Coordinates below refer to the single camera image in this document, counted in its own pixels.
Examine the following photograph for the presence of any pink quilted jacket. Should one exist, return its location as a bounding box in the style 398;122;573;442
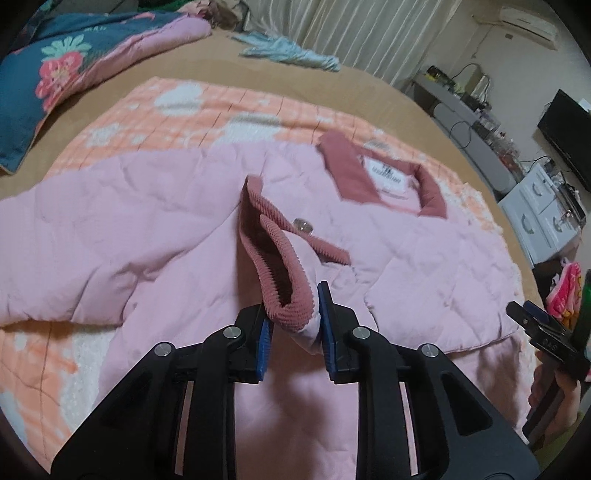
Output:
1;131;531;479

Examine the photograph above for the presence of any pile of clothes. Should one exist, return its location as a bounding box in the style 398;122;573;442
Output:
137;0;249;20

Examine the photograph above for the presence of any person's hand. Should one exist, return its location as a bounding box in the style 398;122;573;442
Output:
528;364;581;446

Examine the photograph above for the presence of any pink yellow cartoon cloth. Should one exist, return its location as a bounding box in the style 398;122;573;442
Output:
546;261;583;330

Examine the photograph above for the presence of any white drawer cabinet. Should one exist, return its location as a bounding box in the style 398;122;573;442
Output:
499;164;581;267

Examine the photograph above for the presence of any black flat television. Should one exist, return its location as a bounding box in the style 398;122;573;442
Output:
538;89;591;191

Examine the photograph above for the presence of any white air conditioner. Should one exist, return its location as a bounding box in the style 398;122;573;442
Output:
499;6;559;50

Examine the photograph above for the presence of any cream striped curtain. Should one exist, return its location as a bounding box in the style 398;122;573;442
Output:
245;0;461;89

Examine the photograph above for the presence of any tan bed sheet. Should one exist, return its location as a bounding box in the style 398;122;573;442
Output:
1;32;540;469

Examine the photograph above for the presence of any blue floral quilt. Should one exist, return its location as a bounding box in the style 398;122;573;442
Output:
1;11;211;175

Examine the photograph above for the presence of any light blue garment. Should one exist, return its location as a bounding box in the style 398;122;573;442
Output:
231;32;341;72

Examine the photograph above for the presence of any grey wall desk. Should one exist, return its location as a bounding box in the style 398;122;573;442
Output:
408;73;517;199

